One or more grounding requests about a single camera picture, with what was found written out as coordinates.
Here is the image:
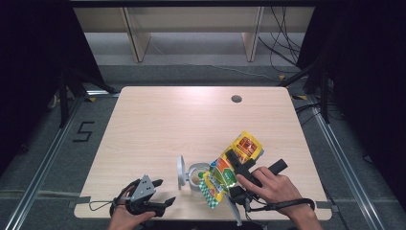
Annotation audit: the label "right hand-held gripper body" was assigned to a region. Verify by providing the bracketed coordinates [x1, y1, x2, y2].
[228, 158, 289, 227]

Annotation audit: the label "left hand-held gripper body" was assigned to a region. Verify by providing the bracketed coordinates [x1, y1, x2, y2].
[124, 174, 168, 219]

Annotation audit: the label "yellow seasoning pouch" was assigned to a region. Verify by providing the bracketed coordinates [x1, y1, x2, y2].
[198, 130, 265, 211]

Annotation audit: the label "clear jar with white lid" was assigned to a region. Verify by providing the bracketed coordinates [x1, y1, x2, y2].
[176, 154, 213, 197]

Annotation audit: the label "person's left hand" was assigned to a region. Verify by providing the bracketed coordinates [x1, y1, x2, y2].
[106, 185, 157, 230]

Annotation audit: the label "person's right hand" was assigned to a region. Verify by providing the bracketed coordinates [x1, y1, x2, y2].
[236, 166, 317, 221]

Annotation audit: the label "grey tape strip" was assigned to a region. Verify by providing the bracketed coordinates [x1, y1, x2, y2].
[67, 195, 92, 209]
[315, 200, 340, 214]

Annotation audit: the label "black metal stand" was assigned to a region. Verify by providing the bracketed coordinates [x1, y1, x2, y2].
[277, 60, 335, 125]
[56, 68, 120, 129]

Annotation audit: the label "beige wooden shelf unit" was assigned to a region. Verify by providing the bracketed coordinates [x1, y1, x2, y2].
[73, 6, 315, 63]

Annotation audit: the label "black curtain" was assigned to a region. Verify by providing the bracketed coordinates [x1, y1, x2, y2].
[0, 0, 105, 175]
[296, 0, 406, 210]

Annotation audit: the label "black left wrist strap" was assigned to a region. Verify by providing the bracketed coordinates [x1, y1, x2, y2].
[109, 178, 142, 219]

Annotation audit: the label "black wrist strap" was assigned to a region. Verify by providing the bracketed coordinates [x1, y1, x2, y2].
[109, 178, 142, 219]
[250, 197, 317, 214]

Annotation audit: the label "grey lanyard cord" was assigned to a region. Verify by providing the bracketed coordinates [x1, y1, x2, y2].
[88, 199, 115, 212]

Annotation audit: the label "black right wrist strap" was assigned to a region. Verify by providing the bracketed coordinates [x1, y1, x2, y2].
[250, 197, 317, 214]

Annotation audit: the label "black floor cables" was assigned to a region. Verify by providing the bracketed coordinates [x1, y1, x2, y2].
[294, 101, 322, 127]

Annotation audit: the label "thin white floor cable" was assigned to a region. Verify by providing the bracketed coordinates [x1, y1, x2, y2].
[149, 41, 280, 81]

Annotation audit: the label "aluminium floor rail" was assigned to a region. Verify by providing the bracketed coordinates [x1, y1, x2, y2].
[2, 95, 84, 230]
[305, 95, 388, 230]

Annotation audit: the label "black hanging cables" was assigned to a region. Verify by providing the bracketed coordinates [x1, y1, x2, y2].
[258, 6, 308, 75]

